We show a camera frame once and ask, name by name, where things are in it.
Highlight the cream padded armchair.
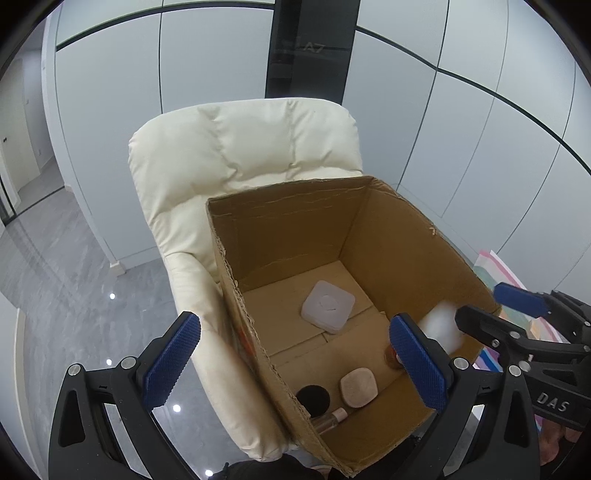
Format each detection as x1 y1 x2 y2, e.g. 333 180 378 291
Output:
128 97 363 462

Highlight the black round powder puff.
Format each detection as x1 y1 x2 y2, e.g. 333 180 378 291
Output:
295 385 331 419

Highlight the black glass cabinet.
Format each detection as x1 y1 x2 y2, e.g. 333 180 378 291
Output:
266 0 361 104

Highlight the clear tube pink cap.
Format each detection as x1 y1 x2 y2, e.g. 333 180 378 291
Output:
311 408 349 435

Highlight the brown cardboard box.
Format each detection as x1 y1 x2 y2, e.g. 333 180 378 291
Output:
206 176 499 476

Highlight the person's right hand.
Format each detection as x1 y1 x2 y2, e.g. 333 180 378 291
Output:
539 419 581 466

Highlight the striped colourful blanket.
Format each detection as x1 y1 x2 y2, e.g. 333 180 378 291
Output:
473 250 567 372

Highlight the white square plastic container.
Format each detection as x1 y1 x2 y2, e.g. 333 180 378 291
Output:
301 280 356 334

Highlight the clear plastic round container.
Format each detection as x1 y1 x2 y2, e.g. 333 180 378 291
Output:
419 301 464 356

